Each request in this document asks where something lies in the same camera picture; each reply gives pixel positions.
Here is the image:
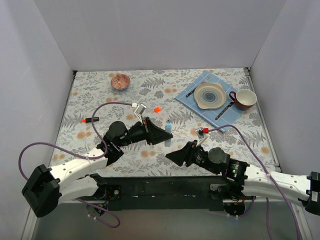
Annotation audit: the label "fork black handle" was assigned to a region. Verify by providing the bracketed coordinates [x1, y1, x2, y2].
[185, 78, 209, 98]

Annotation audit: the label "light blue highlighter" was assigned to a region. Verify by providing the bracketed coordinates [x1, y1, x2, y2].
[164, 119, 172, 147]

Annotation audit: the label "red patterned small bowl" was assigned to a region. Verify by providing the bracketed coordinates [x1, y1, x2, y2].
[110, 74, 131, 91]

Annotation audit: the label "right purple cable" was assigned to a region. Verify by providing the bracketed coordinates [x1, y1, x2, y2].
[203, 124, 302, 240]

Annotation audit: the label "purple cable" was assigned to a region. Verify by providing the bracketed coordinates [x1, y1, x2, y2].
[18, 101, 137, 228]
[203, 124, 302, 240]

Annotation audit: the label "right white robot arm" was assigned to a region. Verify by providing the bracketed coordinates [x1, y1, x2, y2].
[166, 141, 320, 215]

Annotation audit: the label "black orange highlighter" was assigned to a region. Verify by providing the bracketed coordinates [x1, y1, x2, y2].
[81, 117, 100, 123]

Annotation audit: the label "red white mug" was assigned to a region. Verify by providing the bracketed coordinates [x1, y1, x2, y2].
[229, 89, 258, 111]

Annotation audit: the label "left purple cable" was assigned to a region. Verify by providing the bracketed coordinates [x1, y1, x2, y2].
[18, 101, 137, 228]

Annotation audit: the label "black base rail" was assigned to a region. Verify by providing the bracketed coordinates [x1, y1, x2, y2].
[74, 176, 256, 216]

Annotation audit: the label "blue checked cloth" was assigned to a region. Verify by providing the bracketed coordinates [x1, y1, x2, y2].
[175, 71, 243, 128]

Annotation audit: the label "beige plate blue rings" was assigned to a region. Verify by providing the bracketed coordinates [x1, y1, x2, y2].
[193, 82, 226, 111]

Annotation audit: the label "knife black handle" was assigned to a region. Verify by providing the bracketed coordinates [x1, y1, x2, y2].
[215, 101, 235, 120]

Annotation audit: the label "orange highlighter cap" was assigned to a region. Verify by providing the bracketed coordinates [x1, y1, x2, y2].
[154, 107, 161, 113]

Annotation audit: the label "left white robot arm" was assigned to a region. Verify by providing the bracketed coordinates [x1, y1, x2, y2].
[22, 117, 173, 218]

